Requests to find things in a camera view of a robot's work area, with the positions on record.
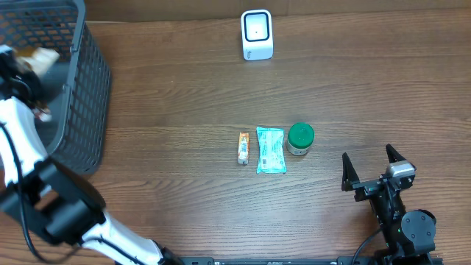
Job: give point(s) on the red snack bar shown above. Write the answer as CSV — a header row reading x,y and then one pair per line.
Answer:
x,y
42,113

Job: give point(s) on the white snack wrapper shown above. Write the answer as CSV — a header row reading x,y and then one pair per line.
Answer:
x,y
38,60

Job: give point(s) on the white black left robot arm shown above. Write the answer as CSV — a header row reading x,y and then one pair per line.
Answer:
x,y
44,196

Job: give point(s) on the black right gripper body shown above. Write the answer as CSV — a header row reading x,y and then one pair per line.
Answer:
x,y
372,185

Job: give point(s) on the teal tissue packet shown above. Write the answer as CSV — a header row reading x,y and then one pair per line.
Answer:
x,y
271,155

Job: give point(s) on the grey plastic mesh basket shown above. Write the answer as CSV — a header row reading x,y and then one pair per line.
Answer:
x,y
78,85

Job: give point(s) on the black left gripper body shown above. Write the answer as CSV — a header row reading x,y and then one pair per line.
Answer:
x,y
13,68

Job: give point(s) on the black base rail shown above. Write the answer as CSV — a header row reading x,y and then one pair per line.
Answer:
x,y
341,260

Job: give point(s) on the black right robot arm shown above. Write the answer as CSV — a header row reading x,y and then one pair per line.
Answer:
x,y
409,235

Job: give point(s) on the white barcode scanner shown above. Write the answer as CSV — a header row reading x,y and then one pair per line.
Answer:
x,y
257,35

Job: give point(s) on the green lid jar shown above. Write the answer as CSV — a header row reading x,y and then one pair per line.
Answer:
x,y
300,138

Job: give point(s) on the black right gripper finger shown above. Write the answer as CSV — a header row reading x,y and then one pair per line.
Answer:
x,y
349,177
393,155

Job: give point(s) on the orange white snack packet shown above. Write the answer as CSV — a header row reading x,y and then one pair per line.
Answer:
x,y
243,148

